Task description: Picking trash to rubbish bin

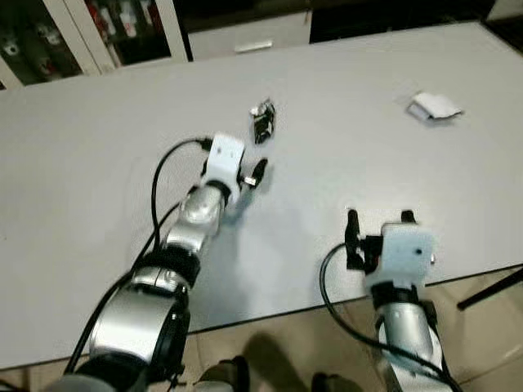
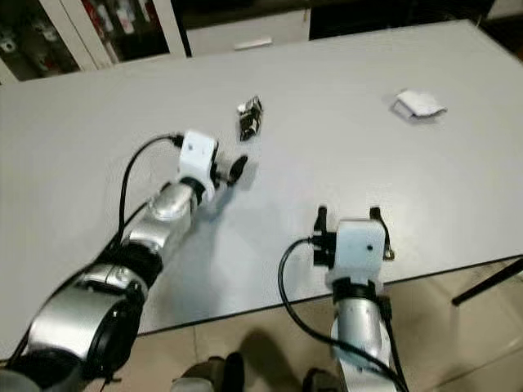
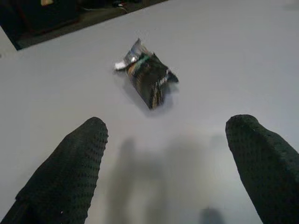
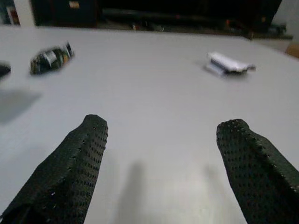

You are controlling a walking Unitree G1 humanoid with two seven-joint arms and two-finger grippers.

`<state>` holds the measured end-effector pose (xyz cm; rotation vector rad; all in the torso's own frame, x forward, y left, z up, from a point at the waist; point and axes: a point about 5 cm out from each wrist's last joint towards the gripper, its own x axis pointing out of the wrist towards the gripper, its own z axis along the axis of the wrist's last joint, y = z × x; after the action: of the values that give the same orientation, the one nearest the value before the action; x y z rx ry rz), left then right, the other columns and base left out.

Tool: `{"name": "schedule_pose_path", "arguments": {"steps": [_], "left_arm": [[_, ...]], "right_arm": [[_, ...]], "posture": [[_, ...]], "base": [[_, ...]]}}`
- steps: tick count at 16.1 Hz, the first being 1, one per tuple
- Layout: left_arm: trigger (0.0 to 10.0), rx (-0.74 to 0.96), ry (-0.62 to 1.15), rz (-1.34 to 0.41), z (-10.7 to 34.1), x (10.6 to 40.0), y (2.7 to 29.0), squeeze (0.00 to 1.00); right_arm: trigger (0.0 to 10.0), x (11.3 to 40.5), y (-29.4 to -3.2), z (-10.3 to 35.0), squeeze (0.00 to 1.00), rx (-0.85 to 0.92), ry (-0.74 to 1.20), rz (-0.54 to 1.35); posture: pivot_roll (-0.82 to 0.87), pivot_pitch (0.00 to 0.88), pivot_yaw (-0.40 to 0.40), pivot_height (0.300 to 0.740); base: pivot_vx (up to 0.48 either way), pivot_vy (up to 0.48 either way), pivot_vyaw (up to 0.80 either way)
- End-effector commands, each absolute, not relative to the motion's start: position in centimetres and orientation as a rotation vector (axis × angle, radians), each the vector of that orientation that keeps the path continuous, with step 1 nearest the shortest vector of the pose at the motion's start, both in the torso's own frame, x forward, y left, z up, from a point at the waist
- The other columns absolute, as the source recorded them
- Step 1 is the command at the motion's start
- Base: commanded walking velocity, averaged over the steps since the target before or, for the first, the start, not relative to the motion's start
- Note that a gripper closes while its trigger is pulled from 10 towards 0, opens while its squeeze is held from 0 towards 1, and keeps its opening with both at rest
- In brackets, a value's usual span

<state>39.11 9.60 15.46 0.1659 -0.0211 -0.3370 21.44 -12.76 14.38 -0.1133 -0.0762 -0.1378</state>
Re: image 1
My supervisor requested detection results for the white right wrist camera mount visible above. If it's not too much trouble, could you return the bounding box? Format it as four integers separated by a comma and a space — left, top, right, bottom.
364, 222, 436, 288

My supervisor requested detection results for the white glass door cabinet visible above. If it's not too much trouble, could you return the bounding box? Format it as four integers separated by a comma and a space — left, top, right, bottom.
0, 0, 190, 89

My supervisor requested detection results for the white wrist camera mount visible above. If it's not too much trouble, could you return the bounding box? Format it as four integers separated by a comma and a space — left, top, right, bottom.
364, 222, 436, 288
202, 133, 247, 194

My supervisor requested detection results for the silver drawer handle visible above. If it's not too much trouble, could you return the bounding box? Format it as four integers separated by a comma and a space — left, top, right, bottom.
235, 41, 275, 54

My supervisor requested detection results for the silver black wrapper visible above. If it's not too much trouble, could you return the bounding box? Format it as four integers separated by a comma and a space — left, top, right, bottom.
250, 98, 277, 145

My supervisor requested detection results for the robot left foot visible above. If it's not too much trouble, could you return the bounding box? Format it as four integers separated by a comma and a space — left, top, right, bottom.
194, 355, 251, 392

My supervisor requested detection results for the white drawer unit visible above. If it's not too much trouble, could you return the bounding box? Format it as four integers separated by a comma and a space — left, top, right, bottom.
186, 11, 314, 62

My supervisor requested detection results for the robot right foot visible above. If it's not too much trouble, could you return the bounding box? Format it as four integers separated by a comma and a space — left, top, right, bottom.
311, 372, 348, 392

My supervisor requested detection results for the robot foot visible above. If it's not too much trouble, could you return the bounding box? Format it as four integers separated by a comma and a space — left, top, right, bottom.
311, 372, 348, 392
194, 355, 251, 392

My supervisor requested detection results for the black metal leg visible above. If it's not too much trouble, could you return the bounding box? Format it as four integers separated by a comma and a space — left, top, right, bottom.
456, 268, 523, 311

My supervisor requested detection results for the dark cabinet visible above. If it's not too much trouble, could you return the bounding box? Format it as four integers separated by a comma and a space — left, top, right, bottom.
311, 0, 491, 43

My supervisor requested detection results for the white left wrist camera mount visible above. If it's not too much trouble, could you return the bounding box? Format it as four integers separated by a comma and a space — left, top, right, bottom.
202, 133, 247, 194

